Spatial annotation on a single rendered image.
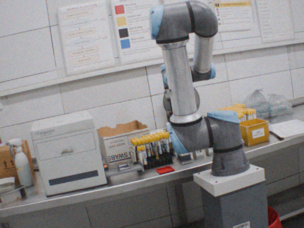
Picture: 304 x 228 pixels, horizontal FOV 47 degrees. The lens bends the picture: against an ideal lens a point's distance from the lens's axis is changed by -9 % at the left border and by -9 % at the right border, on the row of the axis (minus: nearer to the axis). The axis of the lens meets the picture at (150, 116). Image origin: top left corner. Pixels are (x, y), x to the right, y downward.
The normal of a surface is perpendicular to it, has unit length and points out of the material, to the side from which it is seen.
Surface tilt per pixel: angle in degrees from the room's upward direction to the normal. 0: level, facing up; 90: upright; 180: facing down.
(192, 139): 98
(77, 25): 94
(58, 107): 90
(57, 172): 90
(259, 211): 90
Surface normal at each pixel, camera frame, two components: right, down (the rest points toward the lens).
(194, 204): 0.25, 0.11
